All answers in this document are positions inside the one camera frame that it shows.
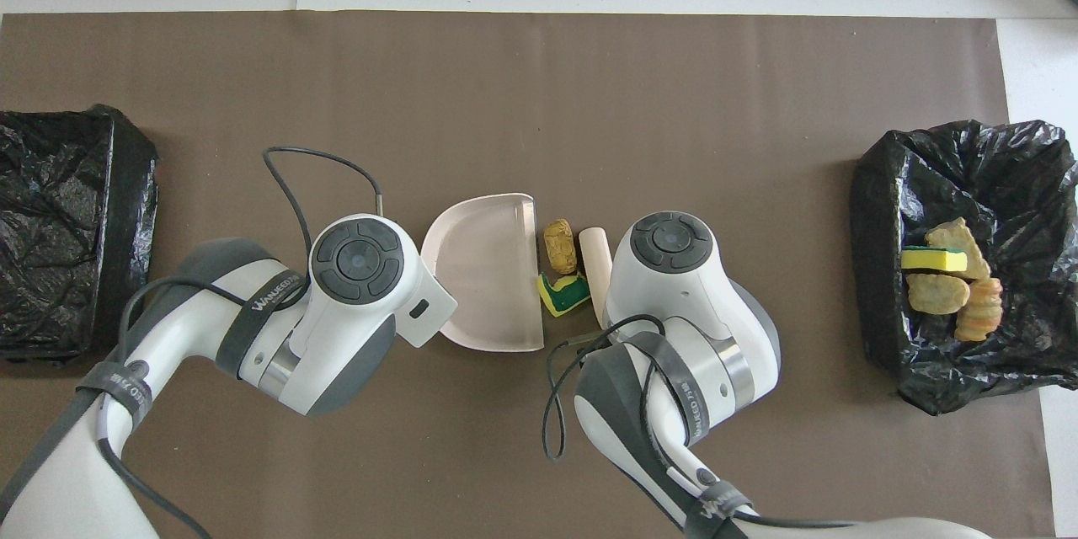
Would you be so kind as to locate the brown cork trash piece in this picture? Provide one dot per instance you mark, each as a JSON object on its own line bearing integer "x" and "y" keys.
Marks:
{"x": 559, "y": 246}

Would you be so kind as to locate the beige plastic dustpan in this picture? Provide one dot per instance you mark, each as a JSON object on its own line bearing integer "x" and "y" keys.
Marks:
{"x": 488, "y": 269}

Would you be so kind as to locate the green topped yellow sponge chunk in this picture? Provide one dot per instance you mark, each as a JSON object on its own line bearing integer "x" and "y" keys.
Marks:
{"x": 566, "y": 295}

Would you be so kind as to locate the thin yellow sponge wedge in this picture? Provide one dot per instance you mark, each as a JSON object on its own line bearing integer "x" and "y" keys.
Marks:
{"x": 931, "y": 259}

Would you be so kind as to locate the small pale trash lump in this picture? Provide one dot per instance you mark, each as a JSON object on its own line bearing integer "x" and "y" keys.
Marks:
{"x": 936, "y": 293}

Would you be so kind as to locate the large pale trash lump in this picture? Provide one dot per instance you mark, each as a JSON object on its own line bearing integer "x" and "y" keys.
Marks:
{"x": 960, "y": 234}

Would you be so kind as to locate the orange white ridged trash piece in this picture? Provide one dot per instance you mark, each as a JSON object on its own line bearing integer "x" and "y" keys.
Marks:
{"x": 981, "y": 312}

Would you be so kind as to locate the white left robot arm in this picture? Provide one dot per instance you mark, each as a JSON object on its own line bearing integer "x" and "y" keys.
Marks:
{"x": 354, "y": 320}

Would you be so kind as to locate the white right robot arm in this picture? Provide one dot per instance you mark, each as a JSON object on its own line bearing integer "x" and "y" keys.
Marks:
{"x": 674, "y": 312}

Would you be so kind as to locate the crumpled black bag lined bin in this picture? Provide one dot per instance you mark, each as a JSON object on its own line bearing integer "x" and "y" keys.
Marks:
{"x": 884, "y": 269}

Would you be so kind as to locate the flat black bag lined bin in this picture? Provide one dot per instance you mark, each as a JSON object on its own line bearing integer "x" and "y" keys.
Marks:
{"x": 76, "y": 227}

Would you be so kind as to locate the brown paper table mat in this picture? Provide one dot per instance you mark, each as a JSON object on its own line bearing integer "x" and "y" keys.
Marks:
{"x": 505, "y": 42}

